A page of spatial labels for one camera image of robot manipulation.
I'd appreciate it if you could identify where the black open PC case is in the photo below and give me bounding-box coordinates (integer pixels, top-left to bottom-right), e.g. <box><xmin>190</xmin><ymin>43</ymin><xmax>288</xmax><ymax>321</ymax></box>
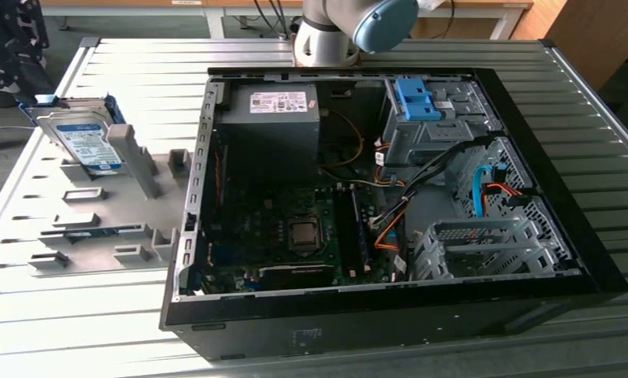
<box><xmin>159</xmin><ymin>66</ymin><xmax>628</xmax><ymax>361</ymax></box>

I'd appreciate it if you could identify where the metal disk bay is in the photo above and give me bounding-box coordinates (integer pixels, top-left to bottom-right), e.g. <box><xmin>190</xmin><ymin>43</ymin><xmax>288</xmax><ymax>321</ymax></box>
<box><xmin>408</xmin><ymin>215</ymin><xmax>567</xmax><ymax>283</ymax></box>

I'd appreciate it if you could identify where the black RAM slot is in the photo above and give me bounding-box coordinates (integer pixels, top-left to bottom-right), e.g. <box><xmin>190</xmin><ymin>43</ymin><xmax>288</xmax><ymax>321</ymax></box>
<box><xmin>331</xmin><ymin>185</ymin><xmax>354</xmax><ymax>279</ymax></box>
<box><xmin>339</xmin><ymin>185</ymin><xmax>362</xmax><ymax>279</ymax></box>

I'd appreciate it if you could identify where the grey parts rack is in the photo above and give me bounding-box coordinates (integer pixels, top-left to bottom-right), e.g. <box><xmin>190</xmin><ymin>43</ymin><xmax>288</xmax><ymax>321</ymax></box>
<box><xmin>26</xmin><ymin>124</ymin><xmax>195</xmax><ymax>279</ymax></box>

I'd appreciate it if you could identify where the hard disk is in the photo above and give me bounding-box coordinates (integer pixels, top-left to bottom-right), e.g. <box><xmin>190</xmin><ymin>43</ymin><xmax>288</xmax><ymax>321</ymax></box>
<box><xmin>15</xmin><ymin>91</ymin><xmax>126</xmax><ymax>176</ymax></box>

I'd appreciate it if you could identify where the multicolour power wire bundle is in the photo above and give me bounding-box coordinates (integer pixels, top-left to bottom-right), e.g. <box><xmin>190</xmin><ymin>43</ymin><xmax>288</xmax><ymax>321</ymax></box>
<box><xmin>339</xmin><ymin>177</ymin><xmax>408</xmax><ymax>190</ymax></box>

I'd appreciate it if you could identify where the green motherboard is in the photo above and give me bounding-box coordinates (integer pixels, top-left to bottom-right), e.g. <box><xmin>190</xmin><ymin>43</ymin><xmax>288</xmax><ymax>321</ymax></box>
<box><xmin>200</xmin><ymin>183</ymin><xmax>403</xmax><ymax>295</ymax></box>

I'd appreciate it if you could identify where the yellow wire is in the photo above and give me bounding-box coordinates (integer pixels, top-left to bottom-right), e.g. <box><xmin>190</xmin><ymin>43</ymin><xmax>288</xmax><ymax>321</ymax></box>
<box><xmin>318</xmin><ymin>109</ymin><xmax>367</xmax><ymax>179</ymax></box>

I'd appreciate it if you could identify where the light blue SATA wire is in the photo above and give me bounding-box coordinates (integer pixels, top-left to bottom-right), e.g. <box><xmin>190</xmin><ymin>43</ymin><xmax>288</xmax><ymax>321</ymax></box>
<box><xmin>470</xmin><ymin>163</ymin><xmax>507</xmax><ymax>218</ymax></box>

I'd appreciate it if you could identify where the grey power supply unit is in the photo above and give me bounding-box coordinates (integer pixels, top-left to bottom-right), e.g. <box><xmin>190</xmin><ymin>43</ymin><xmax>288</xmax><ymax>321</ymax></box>
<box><xmin>214</xmin><ymin>81</ymin><xmax>324</xmax><ymax>190</ymax></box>

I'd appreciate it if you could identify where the black mesh waste basket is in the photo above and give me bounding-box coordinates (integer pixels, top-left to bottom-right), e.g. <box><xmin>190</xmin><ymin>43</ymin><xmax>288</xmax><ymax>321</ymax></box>
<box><xmin>0</xmin><ymin>88</ymin><xmax>36</xmax><ymax>109</ymax></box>

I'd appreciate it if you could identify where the silver CPU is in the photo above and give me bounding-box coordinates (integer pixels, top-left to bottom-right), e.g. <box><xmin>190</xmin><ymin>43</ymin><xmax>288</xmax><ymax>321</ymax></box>
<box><xmin>291</xmin><ymin>223</ymin><xmax>319</xmax><ymax>244</ymax></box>

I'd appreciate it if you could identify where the person in dark patterned clothing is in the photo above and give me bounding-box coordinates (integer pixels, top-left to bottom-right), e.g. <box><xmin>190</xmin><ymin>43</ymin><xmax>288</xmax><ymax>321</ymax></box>
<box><xmin>0</xmin><ymin>0</ymin><xmax>52</xmax><ymax>95</ymax></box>

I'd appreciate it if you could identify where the blue RAM stick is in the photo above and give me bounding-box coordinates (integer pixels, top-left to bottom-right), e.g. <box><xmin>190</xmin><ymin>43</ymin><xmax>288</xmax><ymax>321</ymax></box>
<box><xmin>62</xmin><ymin>227</ymin><xmax>122</xmax><ymax>240</ymax></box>

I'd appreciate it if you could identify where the blue plastic drive latch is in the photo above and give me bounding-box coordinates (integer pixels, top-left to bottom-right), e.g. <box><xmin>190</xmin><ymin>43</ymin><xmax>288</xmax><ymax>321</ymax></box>
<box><xmin>391</xmin><ymin>77</ymin><xmax>446</xmax><ymax>122</ymax></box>

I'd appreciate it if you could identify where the black graphics card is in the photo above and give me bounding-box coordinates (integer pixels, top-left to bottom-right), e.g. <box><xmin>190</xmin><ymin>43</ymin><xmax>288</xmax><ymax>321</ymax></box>
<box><xmin>256</xmin><ymin>262</ymin><xmax>338</xmax><ymax>291</ymax></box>

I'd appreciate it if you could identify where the CPU socket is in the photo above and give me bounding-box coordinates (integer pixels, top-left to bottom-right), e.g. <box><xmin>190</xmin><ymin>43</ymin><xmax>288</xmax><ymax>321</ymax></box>
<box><xmin>284</xmin><ymin>212</ymin><xmax>330</xmax><ymax>254</ymax></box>

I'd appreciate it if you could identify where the metal optical drive cage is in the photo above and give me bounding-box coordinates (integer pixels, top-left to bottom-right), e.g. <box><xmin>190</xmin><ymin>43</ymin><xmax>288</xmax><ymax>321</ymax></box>
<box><xmin>380</xmin><ymin>78</ymin><xmax>507</xmax><ymax>169</ymax></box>

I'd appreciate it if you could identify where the black cable bundle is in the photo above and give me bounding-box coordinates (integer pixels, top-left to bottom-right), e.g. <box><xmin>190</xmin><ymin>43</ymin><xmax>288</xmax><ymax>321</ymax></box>
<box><xmin>367</xmin><ymin>135</ymin><xmax>499</xmax><ymax>233</ymax></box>

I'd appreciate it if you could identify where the orange red power wire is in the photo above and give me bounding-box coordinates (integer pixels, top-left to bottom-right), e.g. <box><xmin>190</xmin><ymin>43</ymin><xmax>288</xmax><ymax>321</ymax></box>
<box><xmin>480</xmin><ymin>181</ymin><xmax>532</xmax><ymax>210</ymax></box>

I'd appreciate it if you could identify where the orange SATA wire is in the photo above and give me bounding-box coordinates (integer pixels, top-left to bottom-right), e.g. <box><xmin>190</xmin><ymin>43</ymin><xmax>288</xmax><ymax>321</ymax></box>
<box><xmin>372</xmin><ymin>214</ymin><xmax>403</xmax><ymax>252</ymax></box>

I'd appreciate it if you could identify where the black RAM stick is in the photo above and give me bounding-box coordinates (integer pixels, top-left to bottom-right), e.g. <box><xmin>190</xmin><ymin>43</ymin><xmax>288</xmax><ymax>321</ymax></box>
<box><xmin>348</xmin><ymin>187</ymin><xmax>374</xmax><ymax>275</ymax></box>

